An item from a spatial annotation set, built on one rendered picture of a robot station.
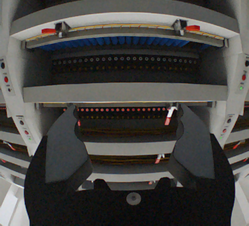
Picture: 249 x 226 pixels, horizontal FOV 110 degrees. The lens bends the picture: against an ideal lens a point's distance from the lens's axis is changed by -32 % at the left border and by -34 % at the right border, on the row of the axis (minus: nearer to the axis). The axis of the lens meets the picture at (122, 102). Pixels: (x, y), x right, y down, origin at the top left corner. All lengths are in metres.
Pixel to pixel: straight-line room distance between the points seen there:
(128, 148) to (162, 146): 0.11
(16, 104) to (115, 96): 0.32
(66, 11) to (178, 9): 0.24
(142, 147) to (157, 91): 0.20
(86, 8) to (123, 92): 0.21
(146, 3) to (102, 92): 0.22
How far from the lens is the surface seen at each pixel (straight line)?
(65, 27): 0.32
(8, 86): 0.45
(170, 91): 0.32
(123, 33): 0.31
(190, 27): 0.26
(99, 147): 0.43
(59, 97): 0.35
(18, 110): 0.47
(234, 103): 0.47
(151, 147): 0.43
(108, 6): 0.29
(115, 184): 0.84
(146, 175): 0.59
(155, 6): 0.29
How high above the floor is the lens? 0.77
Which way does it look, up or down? 28 degrees up
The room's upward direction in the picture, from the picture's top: 179 degrees clockwise
